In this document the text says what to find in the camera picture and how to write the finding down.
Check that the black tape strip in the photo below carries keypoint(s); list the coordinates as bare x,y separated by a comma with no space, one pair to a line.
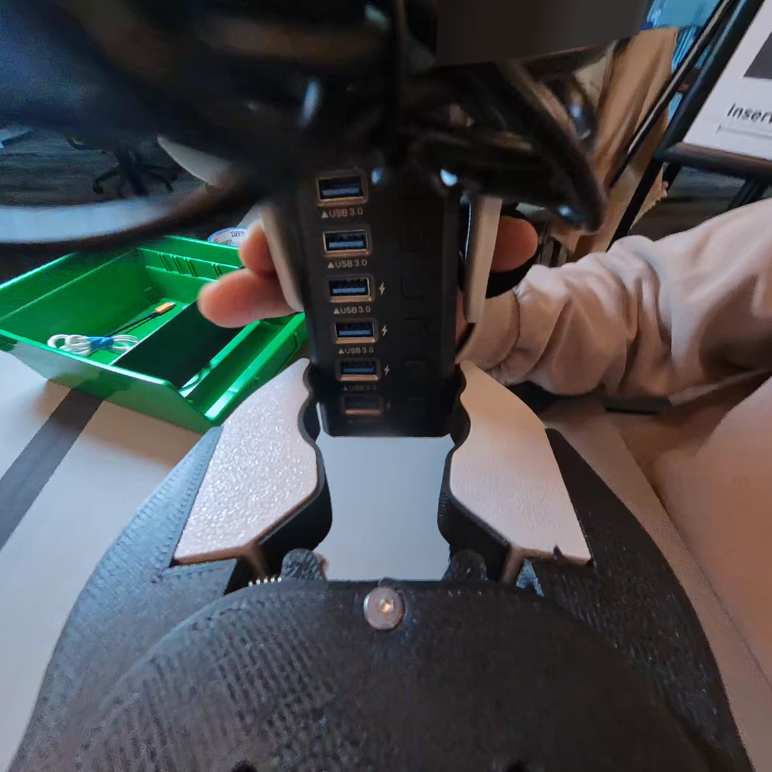
42,458

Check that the green plastic bin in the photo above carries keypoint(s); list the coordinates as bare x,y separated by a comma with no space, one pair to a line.
72,301

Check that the black bin divider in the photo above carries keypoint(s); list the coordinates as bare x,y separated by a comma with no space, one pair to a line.
175,350

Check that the black metal stand frame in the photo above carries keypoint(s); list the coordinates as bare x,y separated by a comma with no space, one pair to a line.
711,160

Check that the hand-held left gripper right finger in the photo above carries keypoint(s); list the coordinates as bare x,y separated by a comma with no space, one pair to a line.
512,482

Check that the black office chair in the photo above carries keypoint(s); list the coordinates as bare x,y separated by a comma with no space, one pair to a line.
129,163

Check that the black multi-port usb hub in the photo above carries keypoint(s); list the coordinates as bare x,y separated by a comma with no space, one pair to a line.
386,271

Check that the tan cloth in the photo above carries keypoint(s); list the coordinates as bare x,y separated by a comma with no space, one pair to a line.
627,120

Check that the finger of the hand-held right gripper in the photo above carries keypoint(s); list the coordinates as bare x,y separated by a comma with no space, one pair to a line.
482,253
282,253

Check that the white printed sign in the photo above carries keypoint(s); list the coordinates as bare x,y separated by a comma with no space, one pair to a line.
742,90

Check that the person's right forearm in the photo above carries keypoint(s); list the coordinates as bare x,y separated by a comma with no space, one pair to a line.
633,301

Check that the person's right hand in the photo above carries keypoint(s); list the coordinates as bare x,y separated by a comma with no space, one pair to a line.
241,295

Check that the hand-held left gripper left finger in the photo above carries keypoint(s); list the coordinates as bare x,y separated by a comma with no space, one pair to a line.
253,482

